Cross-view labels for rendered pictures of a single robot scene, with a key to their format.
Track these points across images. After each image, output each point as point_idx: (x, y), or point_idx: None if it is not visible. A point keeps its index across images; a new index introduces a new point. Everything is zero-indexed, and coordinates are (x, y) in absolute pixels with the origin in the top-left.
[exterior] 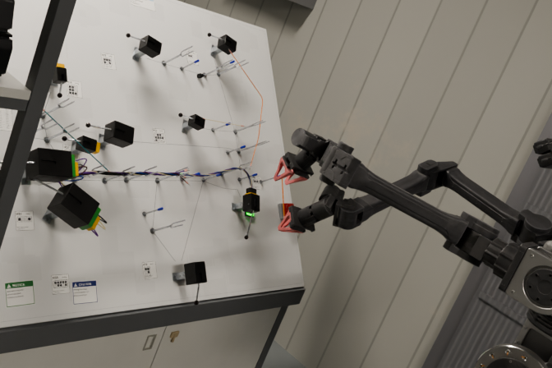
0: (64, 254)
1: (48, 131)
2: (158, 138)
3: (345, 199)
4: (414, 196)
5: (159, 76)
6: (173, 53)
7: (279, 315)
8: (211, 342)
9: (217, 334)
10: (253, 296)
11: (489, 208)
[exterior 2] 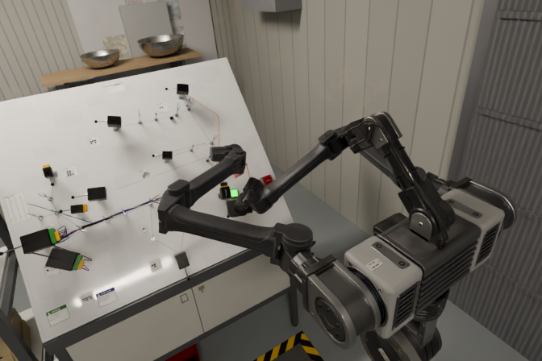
0: (85, 279)
1: (56, 207)
2: (146, 175)
3: (251, 192)
4: (220, 226)
5: (138, 133)
6: (147, 112)
7: None
8: (238, 279)
9: (239, 274)
10: (248, 250)
11: (377, 164)
